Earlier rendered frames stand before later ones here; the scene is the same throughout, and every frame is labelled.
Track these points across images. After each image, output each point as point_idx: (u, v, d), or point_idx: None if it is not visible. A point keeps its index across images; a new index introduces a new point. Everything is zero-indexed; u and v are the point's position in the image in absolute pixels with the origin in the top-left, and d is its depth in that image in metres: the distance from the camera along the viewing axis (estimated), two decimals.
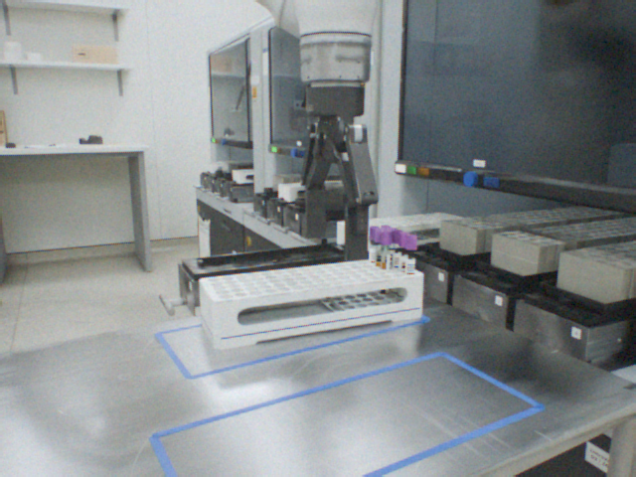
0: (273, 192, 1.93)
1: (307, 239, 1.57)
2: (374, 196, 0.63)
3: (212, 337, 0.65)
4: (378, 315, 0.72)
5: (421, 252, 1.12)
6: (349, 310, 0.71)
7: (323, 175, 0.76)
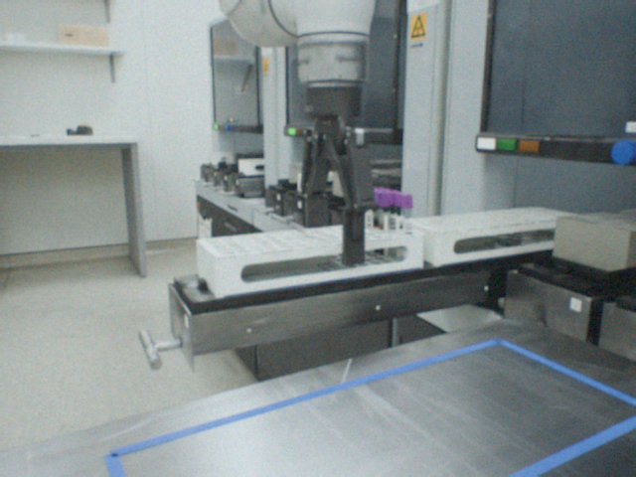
0: (291, 184, 1.56)
1: None
2: (372, 202, 0.64)
3: (214, 295, 0.63)
4: (380, 273, 0.71)
5: (531, 265, 0.75)
6: (352, 268, 0.70)
7: (323, 180, 0.75)
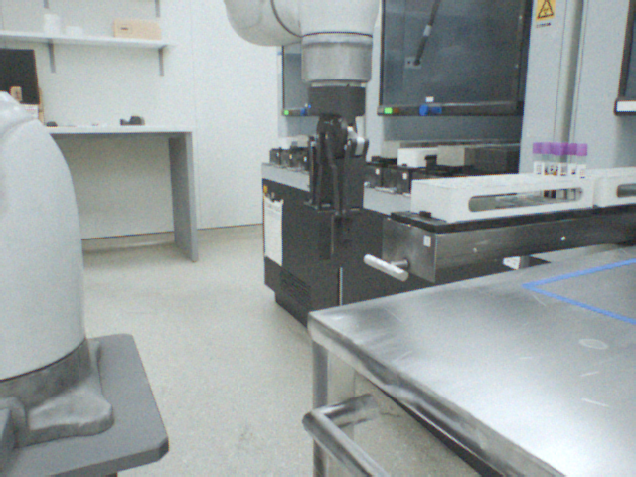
0: (389, 159, 1.69)
1: None
2: (313, 198, 0.76)
3: (444, 222, 0.76)
4: (562, 211, 0.84)
5: None
6: (543, 205, 0.82)
7: (338, 190, 0.70)
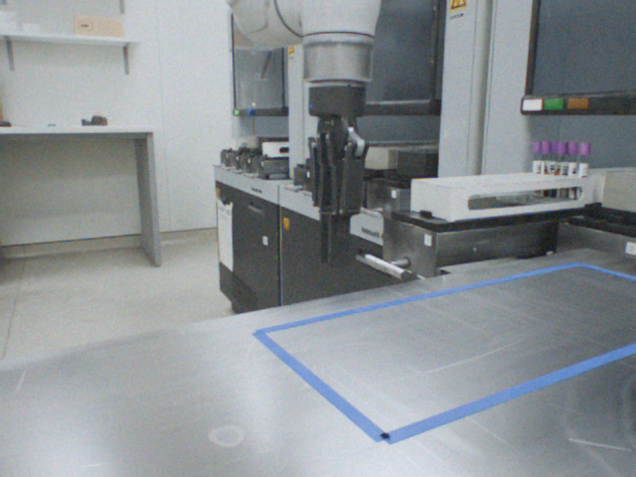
0: None
1: (378, 213, 1.23)
2: (315, 199, 0.76)
3: (444, 221, 0.76)
4: (561, 210, 0.84)
5: (582, 217, 0.78)
6: (543, 204, 0.83)
7: (336, 190, 0.70)
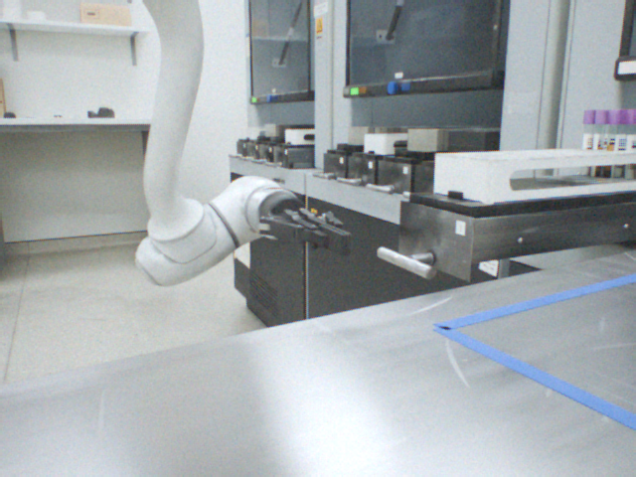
0: (355, 146, 1.47)
1: None
2: None
3: (480, 203, 0.59)
4: (622, 192, 0.68)
5: None
6: (599, 184, 0.66)
7: None
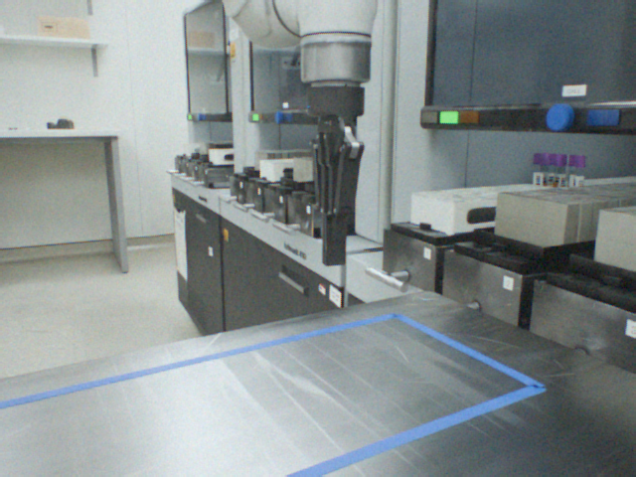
0: (254, 171, 1.51)
1: (294, 230, 1.15)
2: (320, 200, 0.75)
3: (443, 234, 0.77)
4: None
5: (468, 243, 0.70)
6: None
7: (332, 189, 0.71)
